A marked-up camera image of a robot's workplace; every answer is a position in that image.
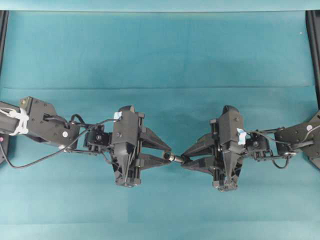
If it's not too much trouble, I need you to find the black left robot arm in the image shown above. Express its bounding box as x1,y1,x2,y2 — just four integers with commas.
0,96,171,188

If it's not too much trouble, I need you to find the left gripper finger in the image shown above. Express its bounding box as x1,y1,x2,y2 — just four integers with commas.
136,153,171,175
139,127,172,152

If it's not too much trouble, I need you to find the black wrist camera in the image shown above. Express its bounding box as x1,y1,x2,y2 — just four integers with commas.
218,105,247,145
112,106,139,145

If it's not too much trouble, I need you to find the black left frame rail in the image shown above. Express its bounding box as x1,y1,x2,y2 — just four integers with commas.
0,10,10,73

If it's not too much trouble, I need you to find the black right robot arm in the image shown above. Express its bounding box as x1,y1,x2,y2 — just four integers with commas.
181,105,320,192

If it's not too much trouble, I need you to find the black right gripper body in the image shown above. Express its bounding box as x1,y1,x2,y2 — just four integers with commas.
210,118,246,192

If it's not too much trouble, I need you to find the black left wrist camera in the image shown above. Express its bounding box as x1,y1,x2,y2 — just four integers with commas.
112,106,139,145

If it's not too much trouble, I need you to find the black right frame rail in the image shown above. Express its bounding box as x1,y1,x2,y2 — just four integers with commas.
305,9,320,108

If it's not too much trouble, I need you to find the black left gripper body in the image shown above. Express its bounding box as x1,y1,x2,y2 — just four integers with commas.
111,111,141,187

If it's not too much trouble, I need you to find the white left cable tie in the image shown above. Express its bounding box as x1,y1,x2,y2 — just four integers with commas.
0,107,29,136

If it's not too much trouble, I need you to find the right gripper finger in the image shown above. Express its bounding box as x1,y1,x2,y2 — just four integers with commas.
181,132,220,159
181,158,222,177

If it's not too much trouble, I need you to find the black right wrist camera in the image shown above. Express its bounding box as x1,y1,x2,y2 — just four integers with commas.
218,105,247,145

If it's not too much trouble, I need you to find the brass cylindrical washer bushing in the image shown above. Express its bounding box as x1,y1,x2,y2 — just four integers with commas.
163,151,175,162

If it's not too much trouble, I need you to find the stepped steel threaded shaft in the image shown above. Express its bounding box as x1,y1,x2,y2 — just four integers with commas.
168,154,185,164

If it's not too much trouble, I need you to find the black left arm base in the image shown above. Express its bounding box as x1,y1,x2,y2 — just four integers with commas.
0,133,10,164

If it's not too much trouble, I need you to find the black frame rail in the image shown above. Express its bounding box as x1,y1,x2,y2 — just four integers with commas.
305,9,320,108
0,10,10,73

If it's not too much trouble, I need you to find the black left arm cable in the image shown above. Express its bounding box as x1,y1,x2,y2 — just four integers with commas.
0,113,121,170

